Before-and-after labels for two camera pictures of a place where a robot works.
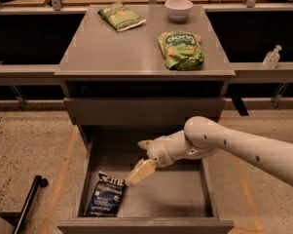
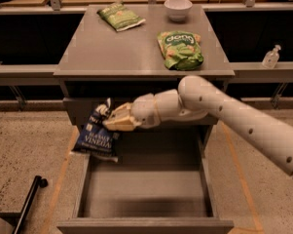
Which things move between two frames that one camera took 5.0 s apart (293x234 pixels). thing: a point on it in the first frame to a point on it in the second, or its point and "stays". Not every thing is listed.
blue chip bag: x=106 y=196 to x=97 y=139
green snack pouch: x=181 y=51 stays
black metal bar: x=38 y=181 stays
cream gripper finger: x=145 y=143 to x=122 y=112
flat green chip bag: x=120 y=17 stays
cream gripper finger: x=142 y=170 to x=123 y=122
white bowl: x=178 y=9 stays
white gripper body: x=158 y=152 to x=145 y=111
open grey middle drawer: x=177 y=198 stays
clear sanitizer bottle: x=272 y=58 stays
